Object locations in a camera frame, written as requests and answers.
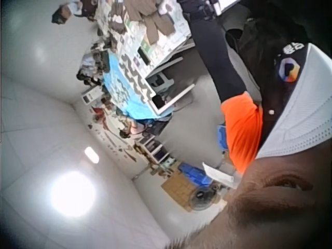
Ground black box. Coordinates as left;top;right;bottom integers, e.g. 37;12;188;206
151;94;167;110

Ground oblong ceiling lamp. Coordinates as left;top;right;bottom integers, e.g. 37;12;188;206
84;146;100;164

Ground white shelf rack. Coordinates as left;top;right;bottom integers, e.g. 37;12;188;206
134;134;172;167

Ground white wall appliance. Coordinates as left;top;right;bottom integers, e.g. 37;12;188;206
81;86;104;105

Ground round ceiling lamp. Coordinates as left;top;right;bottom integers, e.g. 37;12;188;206
50;170;97;218

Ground table with patterned cloth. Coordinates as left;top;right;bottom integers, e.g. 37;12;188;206
95;0;196;117

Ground blue plastic crate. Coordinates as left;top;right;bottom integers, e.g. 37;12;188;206
178;162;211;185

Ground brown garment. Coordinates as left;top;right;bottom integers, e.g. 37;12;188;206
123;0;175;45

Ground white plastic stool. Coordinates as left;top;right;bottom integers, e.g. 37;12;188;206
147;72;175;92

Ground blue cloth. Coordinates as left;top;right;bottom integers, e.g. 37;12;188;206
102;50;172;120

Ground black phone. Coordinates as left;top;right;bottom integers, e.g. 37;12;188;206
136;46;152;66

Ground white paper sheet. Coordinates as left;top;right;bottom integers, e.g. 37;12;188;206
202;161;242;189

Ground brown carton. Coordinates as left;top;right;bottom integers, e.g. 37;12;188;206
160;171;194;209

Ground black floor fan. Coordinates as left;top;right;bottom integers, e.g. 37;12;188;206
188;186;222;211

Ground small blue crate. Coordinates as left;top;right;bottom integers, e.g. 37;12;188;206
216;124;229;151

